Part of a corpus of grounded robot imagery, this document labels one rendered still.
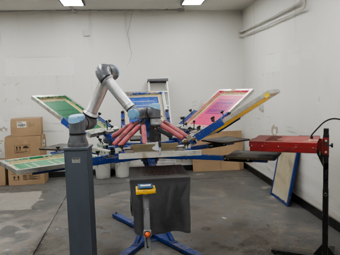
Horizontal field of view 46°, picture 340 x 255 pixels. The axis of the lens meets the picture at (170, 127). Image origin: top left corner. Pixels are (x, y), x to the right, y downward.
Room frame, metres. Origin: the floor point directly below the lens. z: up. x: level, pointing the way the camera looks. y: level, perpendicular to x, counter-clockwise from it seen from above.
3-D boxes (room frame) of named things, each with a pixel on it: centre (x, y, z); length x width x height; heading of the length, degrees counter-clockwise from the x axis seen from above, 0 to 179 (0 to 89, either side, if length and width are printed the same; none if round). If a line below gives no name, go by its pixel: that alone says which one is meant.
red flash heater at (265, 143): (3.64, -1.07, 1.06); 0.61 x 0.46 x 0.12; 66
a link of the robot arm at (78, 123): (2.91, 0.68, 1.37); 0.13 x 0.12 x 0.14; 161
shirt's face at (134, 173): (3.10, 0.11, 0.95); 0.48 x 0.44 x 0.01; 6
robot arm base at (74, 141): (2.91, 0.68, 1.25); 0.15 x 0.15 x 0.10
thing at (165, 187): (2.87, 0.08, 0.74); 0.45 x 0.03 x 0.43; 96
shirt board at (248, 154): (3.94, -0.39, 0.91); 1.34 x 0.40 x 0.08; 66
